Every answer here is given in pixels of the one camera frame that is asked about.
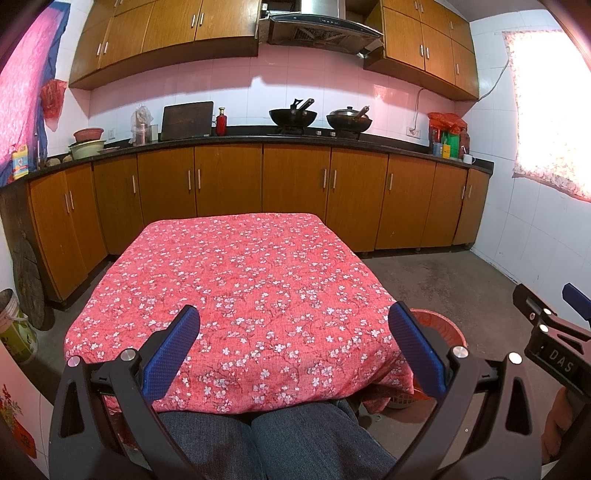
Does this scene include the red hanging plastic bag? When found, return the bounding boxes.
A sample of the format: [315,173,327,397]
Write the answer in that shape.
[39,79,69,123]

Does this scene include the gas stove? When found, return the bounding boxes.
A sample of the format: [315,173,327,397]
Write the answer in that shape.
[274,129,366,140]

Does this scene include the round wooden board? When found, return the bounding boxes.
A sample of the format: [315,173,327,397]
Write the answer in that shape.
[11,235,57,333]

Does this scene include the person's right hand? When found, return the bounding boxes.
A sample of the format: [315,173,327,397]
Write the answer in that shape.
[542,388,583,464]

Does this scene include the person's right leg in jeans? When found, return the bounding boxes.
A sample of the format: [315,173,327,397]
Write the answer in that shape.
[252,401,400,480]

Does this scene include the person's left leg in jeans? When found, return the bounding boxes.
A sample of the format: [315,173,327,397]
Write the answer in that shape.
[159,411,260,480]

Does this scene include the floral poster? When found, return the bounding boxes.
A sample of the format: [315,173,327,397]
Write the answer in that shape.
[0,381,38,459]

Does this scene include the red floral tablecloth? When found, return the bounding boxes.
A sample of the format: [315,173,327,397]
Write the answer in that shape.
[64,212,416,414]

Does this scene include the floral window curtain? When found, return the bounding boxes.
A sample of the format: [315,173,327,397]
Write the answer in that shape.
[501,30,591,205]

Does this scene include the black wok with lid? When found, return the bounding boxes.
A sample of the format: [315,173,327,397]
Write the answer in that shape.
[326,105,374,137]

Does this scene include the black kitchen countertop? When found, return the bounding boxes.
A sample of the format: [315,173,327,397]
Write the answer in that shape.
[25,124,494,182]

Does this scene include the black open wok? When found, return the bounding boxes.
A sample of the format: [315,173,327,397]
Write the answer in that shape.
[269,98,319,134]

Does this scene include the wide wooden wall cabinets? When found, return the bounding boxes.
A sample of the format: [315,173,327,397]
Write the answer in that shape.
[68,0,260,91]

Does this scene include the narrow wooden wall cabinets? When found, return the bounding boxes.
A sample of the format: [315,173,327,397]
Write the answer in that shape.
[362,0,481,102]

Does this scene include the red plastic basket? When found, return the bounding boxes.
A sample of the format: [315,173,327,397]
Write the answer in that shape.
[362,308,467,412]

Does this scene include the clear bag with jar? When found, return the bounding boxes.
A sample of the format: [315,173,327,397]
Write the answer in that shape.
[130,105,154,147]

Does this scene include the person's leg in jeans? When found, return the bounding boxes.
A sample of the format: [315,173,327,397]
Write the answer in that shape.
[159,411,260,480]
[252,401,400,480]

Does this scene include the pink curtain with blue edge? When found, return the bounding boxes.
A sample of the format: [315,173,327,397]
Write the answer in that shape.
[0,4,70,188]

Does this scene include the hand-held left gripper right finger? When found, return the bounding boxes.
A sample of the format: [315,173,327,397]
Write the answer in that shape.
[389,302,542,480]

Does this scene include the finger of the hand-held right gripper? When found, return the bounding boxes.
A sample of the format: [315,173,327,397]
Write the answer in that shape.
[562,283,591,324]
[512,284,591,354]

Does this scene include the red bag on bottles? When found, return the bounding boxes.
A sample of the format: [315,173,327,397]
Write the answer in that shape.
[427,112,468,135]

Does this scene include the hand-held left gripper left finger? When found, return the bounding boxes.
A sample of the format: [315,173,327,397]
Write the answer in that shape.
[50,305,201,480]

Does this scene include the white power cable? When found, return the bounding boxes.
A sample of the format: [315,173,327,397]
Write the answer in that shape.
[413,55,511,131]

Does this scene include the printed plastic bucket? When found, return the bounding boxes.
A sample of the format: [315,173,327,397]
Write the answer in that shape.
[0,289,40,366]

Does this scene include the dark rectangular board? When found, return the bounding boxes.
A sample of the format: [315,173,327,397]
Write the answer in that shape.
[159,102,215,142]

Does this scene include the steel range hood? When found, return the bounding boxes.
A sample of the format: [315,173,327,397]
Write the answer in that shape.
[259,0,385,59]

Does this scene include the yellow packet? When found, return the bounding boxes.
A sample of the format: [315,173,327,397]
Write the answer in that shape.
[11,147,31,181]

